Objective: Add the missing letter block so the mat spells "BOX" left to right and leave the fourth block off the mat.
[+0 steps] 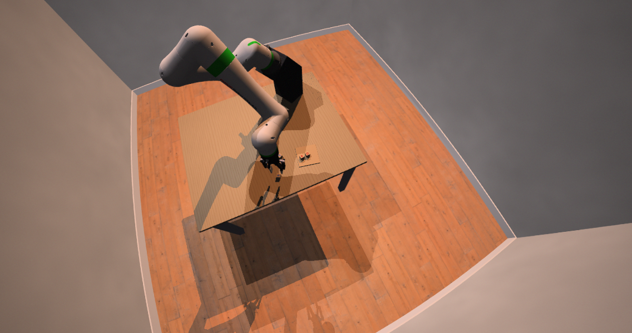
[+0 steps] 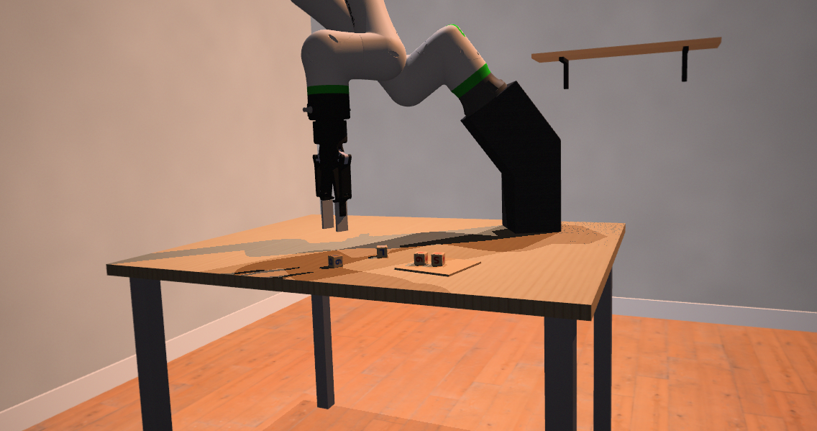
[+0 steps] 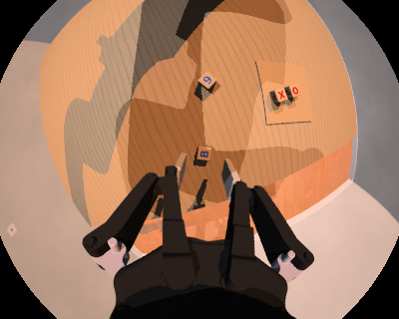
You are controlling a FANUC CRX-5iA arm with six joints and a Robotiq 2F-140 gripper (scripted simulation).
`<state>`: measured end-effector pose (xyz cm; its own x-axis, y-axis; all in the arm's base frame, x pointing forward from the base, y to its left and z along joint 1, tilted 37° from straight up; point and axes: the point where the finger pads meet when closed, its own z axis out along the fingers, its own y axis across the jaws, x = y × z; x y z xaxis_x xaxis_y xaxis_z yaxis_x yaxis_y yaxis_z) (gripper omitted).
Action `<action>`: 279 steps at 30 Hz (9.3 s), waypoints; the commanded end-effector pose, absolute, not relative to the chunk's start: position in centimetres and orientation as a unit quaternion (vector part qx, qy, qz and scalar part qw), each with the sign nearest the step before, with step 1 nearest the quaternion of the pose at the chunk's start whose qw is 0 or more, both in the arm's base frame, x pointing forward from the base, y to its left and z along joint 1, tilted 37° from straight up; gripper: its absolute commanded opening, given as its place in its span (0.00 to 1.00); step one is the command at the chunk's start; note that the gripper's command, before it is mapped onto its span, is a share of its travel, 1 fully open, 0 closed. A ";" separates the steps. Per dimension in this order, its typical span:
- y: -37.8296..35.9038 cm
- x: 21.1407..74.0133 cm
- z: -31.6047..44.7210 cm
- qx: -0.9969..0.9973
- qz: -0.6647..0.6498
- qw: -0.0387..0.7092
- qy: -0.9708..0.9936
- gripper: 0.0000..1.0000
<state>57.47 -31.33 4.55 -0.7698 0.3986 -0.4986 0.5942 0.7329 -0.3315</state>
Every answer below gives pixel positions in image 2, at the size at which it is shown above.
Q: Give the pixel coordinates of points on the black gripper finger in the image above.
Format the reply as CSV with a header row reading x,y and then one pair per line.
x,y
341,179
323,181

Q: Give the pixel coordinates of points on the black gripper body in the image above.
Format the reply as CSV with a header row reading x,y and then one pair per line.
x,y
330,135

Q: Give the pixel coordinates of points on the tan square mat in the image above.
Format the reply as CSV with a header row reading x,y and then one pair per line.
x,y
451,267

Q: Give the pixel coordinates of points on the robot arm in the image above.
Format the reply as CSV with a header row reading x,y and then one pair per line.
x,y
360,42

